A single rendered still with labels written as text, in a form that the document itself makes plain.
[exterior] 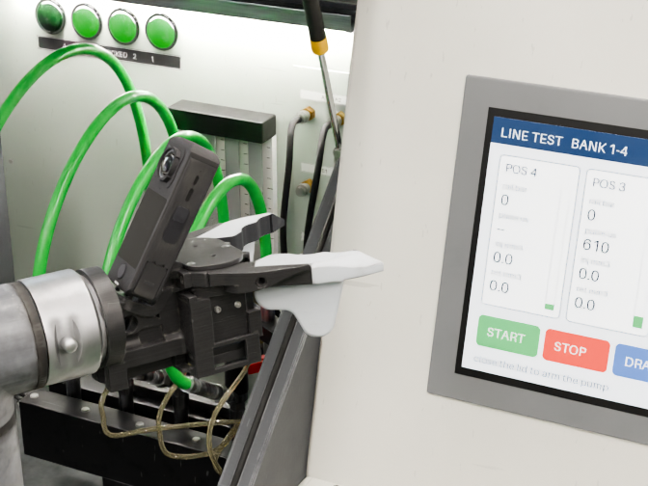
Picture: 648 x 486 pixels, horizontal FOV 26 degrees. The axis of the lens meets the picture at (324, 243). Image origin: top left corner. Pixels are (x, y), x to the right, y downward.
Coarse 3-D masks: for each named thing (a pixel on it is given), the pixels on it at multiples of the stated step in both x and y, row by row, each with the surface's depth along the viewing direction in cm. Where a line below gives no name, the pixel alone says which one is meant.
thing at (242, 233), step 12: (252, 216) 111; (264, 216) 110; (276, 216) 112; (216, 228) 108; (228, 228) 108; (240, 228) 108; (252, 228) 109; (264, 228) 111; (276, 228) 112; (228, 240) 106; (240, 240) 107; (252, 240) 109; (252, 252) 111
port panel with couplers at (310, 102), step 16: (304, 80) 179; (320, 80) 178; (336, 80) 177; (304, 96) 180; (320, 96) 179; (336, 96) 178; (304, 112) 179; (320, 112) 180; (336, 112) 179; (304, 128) 182; (320, 128) 181; (304, 144) 183; (304, 160) 184; (304, 176) 185; (320, 176) 184; (304, 192) 182; (320, 192) 185; (304, 208) 187; (304, 224) 188
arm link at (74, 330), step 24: (48, 288) 94; (72, 288) 95; (48, 312) 93; (72, 312) 94; (96, 312) 95; (48, 336) 93; (72, 336) 94; (96, 336) 94; (48, 360) 100; (72, 360) 94; (96, 360) 95; (48, 384) 95
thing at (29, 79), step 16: (64, 48) 164; (80, 48) 166; (96, 48) 169; (48, 64) 161; (112, 64) 173; (32, 80) 159; (128, 80) 177; (16, 96) 157; (0, 112) 156; (0, 128) 155; (144, 128) 182; (144, 144) 183; (144, 160) 185
